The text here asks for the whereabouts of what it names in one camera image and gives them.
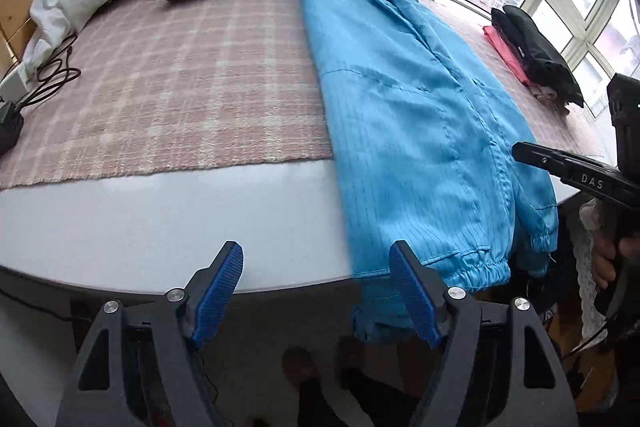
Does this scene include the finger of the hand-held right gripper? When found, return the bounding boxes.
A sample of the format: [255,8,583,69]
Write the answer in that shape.
[511,141,566,180]

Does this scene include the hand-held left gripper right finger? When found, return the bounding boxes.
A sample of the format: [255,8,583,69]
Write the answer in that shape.
[389,241,581,427]

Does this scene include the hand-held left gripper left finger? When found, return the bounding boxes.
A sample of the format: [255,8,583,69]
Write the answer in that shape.
[55,241,245,427]

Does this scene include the blue striped jacket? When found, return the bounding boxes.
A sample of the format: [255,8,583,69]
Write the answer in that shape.
[295,0,561,343]

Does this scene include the person's right hand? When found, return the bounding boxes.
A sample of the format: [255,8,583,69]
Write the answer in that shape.
[592,232,640,293]

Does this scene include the beige folded garment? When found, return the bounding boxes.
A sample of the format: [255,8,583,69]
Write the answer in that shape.
[530,82,571,116]

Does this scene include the pink folded garment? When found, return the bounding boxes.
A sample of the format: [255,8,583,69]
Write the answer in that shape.
[482,24,533,85]

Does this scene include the black folded garment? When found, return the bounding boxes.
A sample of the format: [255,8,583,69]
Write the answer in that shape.
[491,5,586,108]

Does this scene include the pink plaid blanket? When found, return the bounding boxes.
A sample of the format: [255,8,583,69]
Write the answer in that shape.
[0,0,608,190]

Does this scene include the black charger adapter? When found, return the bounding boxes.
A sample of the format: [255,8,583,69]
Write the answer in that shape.
[0,101,25,155]

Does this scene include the white charger block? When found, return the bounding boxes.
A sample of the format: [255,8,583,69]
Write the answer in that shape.
[0,66,31,100]

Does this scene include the black charging cable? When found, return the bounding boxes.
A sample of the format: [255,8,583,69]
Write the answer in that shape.
[20,34,82,110]

